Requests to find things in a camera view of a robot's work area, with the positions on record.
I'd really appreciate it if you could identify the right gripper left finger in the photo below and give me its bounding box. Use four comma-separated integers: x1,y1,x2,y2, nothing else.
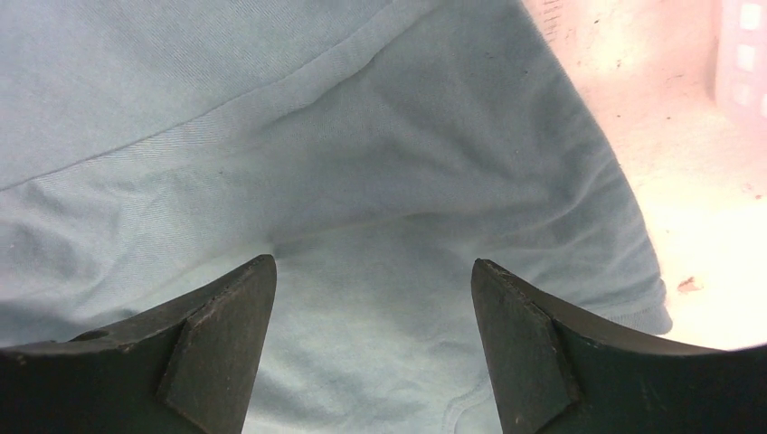
1,255,277,433

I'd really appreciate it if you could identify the white plastic basket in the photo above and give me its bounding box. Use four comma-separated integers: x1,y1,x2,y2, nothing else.
715,0,766,137

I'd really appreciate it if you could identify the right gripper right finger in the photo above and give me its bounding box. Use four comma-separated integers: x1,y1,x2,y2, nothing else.
471,259,766,433

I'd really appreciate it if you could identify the blue-grey t shirt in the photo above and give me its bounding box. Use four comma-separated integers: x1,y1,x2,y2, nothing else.
1,1,671,433

